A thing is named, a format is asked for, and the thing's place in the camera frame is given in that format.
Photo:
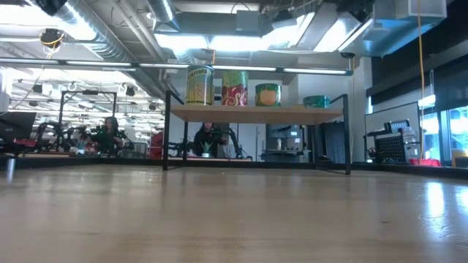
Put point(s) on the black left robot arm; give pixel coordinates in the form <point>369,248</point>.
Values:
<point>51,5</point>

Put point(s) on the wooden shelf with black frame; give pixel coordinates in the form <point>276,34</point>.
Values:
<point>256,114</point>

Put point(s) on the green can with orange print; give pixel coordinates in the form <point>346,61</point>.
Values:
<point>268,95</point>

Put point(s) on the black monitor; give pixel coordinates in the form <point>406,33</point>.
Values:
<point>18,122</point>

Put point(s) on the black frame crossbar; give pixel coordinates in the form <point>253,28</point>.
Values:
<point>281,165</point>

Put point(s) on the small potted plant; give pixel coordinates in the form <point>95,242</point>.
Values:
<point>205,149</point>

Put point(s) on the black pegboard cart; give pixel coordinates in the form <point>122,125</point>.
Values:
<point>393,148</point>

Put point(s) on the short teal can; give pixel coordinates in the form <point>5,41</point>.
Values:
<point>316,101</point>

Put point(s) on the red chair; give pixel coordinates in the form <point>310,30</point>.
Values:
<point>157,146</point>

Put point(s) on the grey ceiling box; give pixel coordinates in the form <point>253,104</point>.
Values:
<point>248,22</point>

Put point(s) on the white ceiling air unit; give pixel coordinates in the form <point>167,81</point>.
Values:
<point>420,9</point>

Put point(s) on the dark cabinet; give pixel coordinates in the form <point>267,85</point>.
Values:
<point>331,142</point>

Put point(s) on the green and red spaghetti can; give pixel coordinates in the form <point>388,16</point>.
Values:
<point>235,88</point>

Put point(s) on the overhead LED light bar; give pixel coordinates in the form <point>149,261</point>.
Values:
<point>314,71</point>

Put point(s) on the black background rig frame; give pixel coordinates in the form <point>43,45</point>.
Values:
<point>87,92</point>

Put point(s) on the tall yellow-green Carrots can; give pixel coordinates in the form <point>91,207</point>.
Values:
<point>199,85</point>

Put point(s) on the red flat object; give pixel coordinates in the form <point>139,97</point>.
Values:
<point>424,162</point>

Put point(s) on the silver ventilation duct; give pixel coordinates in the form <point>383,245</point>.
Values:
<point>161,11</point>
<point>102,40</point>

